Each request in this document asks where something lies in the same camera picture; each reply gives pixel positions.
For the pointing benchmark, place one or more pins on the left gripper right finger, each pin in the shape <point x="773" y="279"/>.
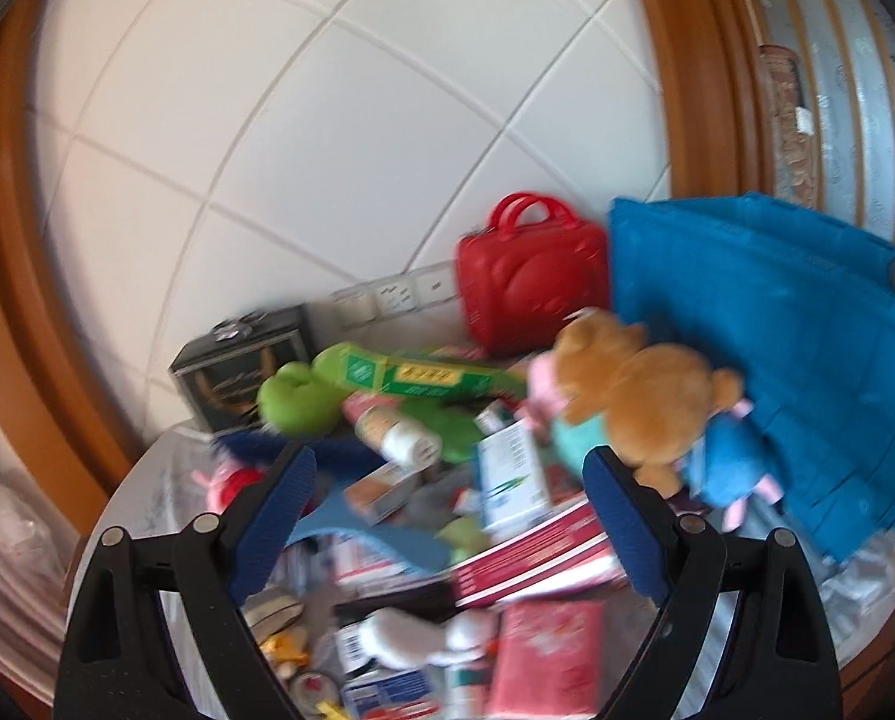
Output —
<point x="739" y="628"/>

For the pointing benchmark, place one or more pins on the red white striped box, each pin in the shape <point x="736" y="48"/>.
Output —
<point x="566" y="553"/>

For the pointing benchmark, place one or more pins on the cream bear plush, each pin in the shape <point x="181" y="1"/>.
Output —
<point x="287" y="651"/>

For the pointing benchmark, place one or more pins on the blue plastic storage bin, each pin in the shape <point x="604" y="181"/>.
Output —
<point x="803" y="307"/>

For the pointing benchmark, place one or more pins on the camouflage tape roll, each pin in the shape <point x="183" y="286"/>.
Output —
<point x="271" y="611"/>

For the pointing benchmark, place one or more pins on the striped tablecloth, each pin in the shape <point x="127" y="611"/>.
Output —
<point x="118" y="660"/>

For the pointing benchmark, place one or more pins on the blue pig plush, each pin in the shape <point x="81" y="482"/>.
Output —
<point x="730" y="463"/>

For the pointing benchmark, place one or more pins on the pink pig plush red dress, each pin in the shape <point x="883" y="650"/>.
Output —
<point x="226" y="480"/>

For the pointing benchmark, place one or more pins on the pink tissue pack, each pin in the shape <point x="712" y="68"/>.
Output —
<point x="548" y="660"/>

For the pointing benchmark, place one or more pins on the dark blue fuzzy brush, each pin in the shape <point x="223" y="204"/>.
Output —
<point x="340" y="458"/>

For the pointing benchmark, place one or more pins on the brown teddy bear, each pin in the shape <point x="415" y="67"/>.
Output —
<point x="652" y="401"/>

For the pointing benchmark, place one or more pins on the white plush toy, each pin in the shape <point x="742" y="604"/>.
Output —
<point x="400" y="641"/>

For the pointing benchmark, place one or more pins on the blue red card box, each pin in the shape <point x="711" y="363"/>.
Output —
<point x="392" y="695"/>

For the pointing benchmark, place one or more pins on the black gift box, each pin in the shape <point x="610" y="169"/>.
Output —
<point x="219" y="374"/>

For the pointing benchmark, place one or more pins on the green plush toy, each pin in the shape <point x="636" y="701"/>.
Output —
<point x="298" y="403"/>

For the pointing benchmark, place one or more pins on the white blue medicine box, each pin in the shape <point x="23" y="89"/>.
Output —
<point x="511" y="482"/>

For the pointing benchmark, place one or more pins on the white bottle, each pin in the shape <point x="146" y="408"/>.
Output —
<point x="398" y="438"/>

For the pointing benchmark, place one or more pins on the red toy suitcase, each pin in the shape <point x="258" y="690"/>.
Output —
<point x="535" y="262"/>

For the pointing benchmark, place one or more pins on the green medicine box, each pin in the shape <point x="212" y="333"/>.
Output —
<point x="347" y="365"/>

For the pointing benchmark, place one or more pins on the wall socket panel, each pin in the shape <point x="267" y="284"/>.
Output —
<point x="397" y="296"/>

